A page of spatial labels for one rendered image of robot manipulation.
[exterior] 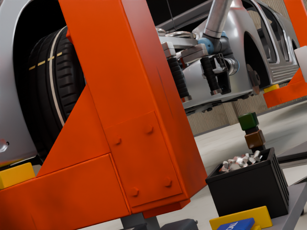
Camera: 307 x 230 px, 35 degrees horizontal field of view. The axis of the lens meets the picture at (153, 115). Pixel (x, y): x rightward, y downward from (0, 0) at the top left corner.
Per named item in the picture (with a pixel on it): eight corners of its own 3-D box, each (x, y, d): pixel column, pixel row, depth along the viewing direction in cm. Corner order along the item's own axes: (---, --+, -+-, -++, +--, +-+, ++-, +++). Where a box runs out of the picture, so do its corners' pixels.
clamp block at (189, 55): (188, 63, 195) (184, 50, 195) (209, 55, 191) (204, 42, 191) (183, 64, 190) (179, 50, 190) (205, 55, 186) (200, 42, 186)
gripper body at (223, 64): (201, 59, 198) (210, 59, 209) (208, 80, 198) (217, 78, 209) (218, 52, 195) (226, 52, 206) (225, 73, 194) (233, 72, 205)
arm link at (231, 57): (220, 60, 223) (226, 77, 223) (213, 60, 213) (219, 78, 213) (236, 53, 219) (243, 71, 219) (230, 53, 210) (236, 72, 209)
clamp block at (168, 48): (153, 65, 164) (148, 50, 164) (177, 55, 160) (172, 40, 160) (147, 65, 159) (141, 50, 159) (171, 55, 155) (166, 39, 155)
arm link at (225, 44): (217, 30, 208) (225, 54, 208) (228, 29, 217) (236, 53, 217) (201, 37, 213) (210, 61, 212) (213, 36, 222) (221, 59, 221)
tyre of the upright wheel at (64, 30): (131, 208, 209) (114, 72, 235) (179, 195, 200) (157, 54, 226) (18, 182, 156) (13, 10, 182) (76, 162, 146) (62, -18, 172)
